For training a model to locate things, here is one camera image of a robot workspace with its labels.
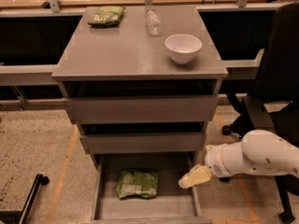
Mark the grey drawer cabinet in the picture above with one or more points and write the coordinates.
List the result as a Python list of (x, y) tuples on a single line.
[(126, 61)]

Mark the white ceramic bowl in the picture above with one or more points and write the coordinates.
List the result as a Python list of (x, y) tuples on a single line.
[(182, 48)]

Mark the grey middle drawer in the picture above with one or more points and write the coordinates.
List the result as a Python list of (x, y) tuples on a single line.
[(142, 142)]

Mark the green chip bag on counter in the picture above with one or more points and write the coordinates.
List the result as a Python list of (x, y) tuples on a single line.
[(107, 16)]

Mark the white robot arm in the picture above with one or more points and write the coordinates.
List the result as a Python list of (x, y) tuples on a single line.
[(260, 152)]

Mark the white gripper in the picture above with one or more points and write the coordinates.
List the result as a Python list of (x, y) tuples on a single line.
[(213, 160)]

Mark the green rice chip bag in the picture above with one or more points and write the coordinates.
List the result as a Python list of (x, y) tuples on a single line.
[(137, 183)]

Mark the black office chair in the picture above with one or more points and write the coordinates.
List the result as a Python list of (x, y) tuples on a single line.
[(272, 104)]

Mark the black chair base leg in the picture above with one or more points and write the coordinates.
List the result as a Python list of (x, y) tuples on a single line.
[(19, 217)]

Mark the grey open bottom drawer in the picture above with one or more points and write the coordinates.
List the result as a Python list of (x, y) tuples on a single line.
[(172, 205)]

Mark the clear plastic water bottle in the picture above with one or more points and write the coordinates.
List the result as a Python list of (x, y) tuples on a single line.
[(153, 22)]

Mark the grey top drawer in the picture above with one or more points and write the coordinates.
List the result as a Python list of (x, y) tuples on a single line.
[(142, 109)]

